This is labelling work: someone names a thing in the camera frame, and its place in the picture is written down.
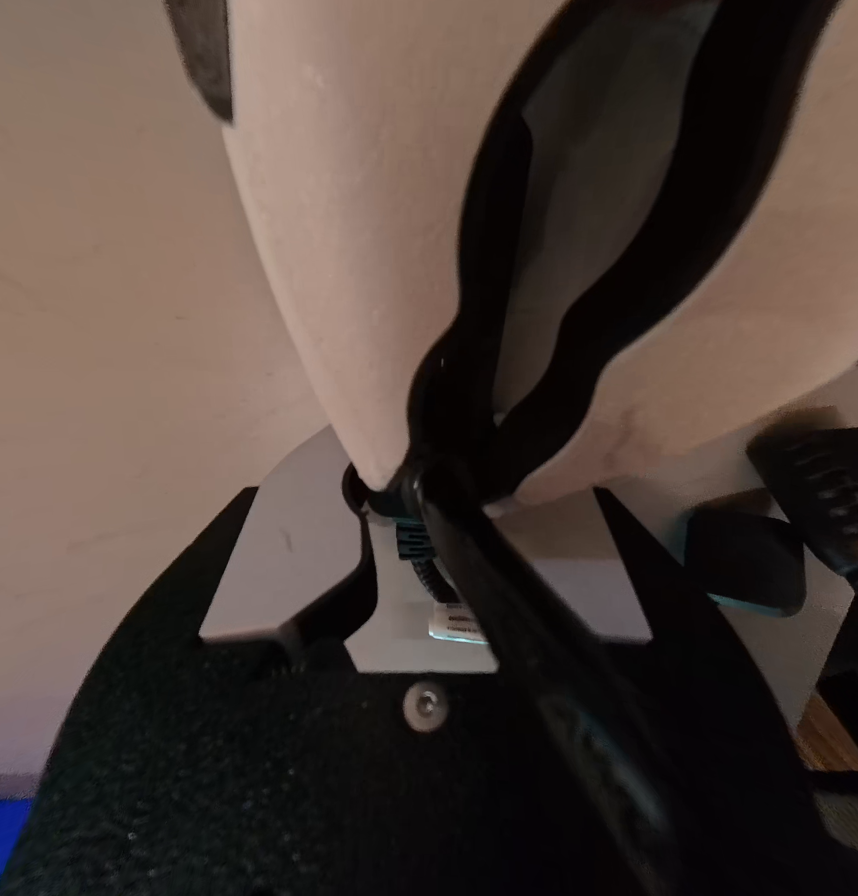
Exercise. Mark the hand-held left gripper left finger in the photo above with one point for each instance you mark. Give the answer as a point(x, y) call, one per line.
point(345, 210)

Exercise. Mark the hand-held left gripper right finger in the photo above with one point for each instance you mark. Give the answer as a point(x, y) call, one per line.
point(786, 245)

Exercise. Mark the black ribbed plug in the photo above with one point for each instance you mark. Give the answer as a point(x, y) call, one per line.
point(821, 483)

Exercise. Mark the black flat rectangular device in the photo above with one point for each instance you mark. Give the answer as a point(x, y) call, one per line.
point(744, 560)

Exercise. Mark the blue mat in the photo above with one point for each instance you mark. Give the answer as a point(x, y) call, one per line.
point(2, 847)

